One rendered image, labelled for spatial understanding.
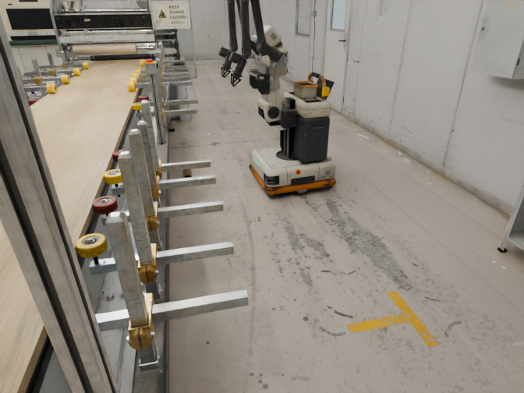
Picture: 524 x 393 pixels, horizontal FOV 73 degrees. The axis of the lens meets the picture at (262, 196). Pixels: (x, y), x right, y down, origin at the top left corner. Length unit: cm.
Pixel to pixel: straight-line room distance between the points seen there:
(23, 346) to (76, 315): 47
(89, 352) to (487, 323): 210
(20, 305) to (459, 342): 190
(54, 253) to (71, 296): 6
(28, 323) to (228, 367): 111
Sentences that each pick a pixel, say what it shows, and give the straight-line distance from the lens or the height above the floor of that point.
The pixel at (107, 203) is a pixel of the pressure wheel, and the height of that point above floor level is 91.
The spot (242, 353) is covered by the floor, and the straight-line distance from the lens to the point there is 192.
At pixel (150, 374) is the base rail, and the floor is 70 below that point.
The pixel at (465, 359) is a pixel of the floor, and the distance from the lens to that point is 211.
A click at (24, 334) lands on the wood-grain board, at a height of 90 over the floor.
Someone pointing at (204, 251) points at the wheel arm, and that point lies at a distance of 115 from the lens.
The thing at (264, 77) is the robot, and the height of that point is 102.
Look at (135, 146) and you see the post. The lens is 121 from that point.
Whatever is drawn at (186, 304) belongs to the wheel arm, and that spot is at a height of 84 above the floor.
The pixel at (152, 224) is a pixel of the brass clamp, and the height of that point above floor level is 84.
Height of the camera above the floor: 150
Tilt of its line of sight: 28 degrees down
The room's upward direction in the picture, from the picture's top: 1 degrees counter-clockwise
